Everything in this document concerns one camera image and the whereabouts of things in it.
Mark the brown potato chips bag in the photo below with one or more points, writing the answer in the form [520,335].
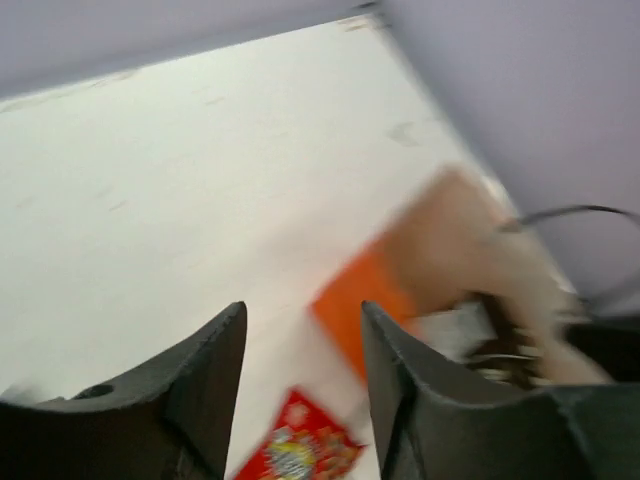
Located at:
[478,334]

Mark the red snack packet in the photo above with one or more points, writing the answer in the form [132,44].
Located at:
[304,442]

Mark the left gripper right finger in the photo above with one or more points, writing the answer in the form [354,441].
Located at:
[435,419]

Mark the orange paper bag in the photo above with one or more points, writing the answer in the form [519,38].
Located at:
[454,239]

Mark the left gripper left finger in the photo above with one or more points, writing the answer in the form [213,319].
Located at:
[167,418]

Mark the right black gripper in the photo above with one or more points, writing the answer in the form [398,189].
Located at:
[611,342]

